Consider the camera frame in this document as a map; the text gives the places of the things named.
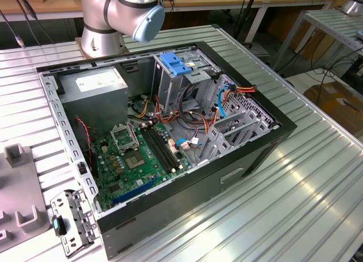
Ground blue data wire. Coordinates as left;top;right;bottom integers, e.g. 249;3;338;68
176;82;237;149

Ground metal disk bay cage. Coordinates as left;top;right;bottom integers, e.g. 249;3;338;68
195;73;282;166

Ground black RAM slot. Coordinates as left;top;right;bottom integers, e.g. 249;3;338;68
153;124;180;169
149;125;176;171
141;128;169;174
145;127;172;172

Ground metal drive cage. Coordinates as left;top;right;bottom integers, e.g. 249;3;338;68
151;46;220;115

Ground metal socket cover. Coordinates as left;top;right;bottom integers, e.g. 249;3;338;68
109;124;140;155

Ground CPU socket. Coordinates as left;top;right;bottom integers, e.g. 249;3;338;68
124;151;146;171

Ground blue plastic drive latch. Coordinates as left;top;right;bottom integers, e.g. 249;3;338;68
159;52;194;77

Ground green motherboard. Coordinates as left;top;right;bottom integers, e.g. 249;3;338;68
90;121;193;213

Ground blue expansion slot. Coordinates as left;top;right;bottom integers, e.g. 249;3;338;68
112;178;160;206

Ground black PC case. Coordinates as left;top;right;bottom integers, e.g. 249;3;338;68
36;40;298;261

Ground grey power supply unit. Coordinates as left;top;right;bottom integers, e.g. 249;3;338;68
55;66;130;132

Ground black tripod stand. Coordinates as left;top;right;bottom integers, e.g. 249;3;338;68
232;0;260;47

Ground brown cardboard box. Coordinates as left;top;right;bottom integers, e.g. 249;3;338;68
303;82;363;136

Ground black latch with blue button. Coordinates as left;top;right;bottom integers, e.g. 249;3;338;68
52;214;69;236

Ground grey parts rack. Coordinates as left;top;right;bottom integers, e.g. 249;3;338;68
0;143;50;246

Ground metal slat side table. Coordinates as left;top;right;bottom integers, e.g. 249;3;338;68
272;8;363;73

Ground coloured wire bundle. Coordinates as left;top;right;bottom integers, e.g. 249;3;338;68
127;93;219;138

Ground orange red power wire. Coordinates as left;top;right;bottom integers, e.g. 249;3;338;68
209;84;258;132

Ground red black twisted wire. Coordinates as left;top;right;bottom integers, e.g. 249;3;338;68
74;116;94;168

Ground metal card retention bracket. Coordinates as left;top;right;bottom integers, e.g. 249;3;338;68
49;188;99;259

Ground black cable with metal plug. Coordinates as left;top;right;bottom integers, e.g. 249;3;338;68
0;9;28;49

